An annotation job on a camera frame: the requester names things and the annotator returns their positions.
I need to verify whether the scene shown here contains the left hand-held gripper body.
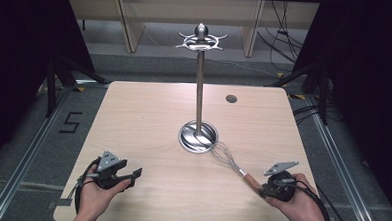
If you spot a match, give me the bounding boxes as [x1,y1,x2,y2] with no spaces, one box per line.
[93,149,130,192]

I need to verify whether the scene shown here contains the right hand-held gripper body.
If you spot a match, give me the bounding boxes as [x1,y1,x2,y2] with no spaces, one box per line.
[261,158,300,204]

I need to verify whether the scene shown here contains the metal whisk with wooden handle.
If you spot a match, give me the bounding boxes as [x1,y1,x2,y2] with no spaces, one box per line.
[193,133,267,196]

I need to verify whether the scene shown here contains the metal utensil stand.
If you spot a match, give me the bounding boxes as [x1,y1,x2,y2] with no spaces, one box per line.
[169,22,229,156]

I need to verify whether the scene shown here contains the person's right hand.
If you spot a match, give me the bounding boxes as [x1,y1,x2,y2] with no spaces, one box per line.
[264,171,323,221]

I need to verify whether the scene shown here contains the person's left hand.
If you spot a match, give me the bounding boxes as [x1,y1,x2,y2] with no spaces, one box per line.
[77,164,133,220]

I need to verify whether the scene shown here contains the black metal stand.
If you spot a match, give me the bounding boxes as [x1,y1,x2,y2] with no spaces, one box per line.
[263,61,333,126]
[43,54,111,122]

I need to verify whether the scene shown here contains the black curtain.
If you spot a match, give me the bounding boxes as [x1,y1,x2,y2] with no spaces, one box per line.
[0,0,100,182]
[285,0,392,221]

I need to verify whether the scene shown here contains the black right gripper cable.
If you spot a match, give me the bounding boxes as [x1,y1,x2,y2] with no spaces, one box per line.
[272,177,358,221]

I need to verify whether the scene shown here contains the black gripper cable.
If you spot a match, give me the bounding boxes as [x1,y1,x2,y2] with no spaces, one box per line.
[272,177,358,221]
[72,155,102,216]

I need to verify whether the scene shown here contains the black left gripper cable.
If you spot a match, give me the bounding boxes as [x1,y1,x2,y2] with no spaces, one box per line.
[72,155,102,216]

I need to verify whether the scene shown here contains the aluminium floor rail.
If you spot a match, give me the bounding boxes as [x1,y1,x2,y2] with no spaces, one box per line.
[0,76,86,221]
[298,94,390,221]

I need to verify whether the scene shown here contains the black floor cables bundle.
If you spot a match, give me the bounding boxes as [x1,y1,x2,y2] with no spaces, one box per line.
[255,0,307,73]

